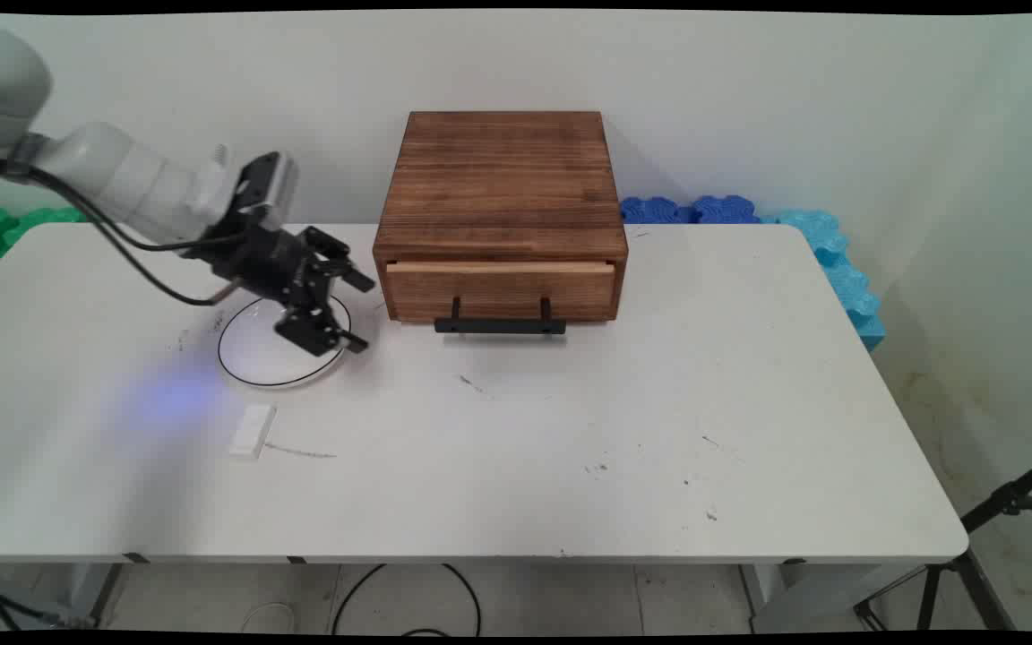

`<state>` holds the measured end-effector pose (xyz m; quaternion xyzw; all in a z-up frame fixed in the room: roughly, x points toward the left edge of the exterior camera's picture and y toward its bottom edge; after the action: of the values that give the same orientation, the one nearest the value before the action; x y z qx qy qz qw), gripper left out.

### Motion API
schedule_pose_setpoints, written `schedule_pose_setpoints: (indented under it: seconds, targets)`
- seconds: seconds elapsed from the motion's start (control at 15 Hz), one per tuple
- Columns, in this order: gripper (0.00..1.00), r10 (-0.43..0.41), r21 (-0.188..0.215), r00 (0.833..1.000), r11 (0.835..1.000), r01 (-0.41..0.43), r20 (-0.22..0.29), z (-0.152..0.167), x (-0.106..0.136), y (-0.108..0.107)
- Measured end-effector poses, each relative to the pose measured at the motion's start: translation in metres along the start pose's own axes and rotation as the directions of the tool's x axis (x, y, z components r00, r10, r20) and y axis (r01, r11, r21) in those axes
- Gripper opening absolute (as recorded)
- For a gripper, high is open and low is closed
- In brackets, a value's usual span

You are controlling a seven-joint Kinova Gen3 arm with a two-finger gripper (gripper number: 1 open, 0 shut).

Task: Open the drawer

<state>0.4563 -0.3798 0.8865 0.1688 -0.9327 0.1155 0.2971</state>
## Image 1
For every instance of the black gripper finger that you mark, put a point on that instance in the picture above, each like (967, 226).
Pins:
(314, 322)
(337, 264)

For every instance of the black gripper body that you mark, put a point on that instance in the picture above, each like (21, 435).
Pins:
(256, 255)

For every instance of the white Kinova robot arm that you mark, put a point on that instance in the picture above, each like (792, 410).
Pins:
(122, 184)

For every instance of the white plate with black rim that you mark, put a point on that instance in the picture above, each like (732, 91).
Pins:
(256, 349)

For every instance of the white rectangular block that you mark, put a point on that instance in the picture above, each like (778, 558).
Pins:
(253, 432)

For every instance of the brown wooden drawer cabinet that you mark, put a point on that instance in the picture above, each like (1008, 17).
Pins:
(500, 179)

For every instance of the green foam mat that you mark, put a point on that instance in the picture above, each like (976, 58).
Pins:
(1, 228)

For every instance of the dark blue foam mat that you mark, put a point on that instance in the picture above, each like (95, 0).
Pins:
(726, 210)
(655, 211)

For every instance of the grey table leg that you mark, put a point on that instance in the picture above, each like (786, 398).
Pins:
(102, 587)

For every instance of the cyan foam mat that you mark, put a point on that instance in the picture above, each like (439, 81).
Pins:
(843, 269)

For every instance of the white table leg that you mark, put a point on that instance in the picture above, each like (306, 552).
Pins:
(803, 596)

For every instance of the black tripod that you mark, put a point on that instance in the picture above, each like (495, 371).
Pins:
(1000, 511)

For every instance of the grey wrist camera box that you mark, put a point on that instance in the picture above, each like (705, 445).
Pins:
(270, 184)

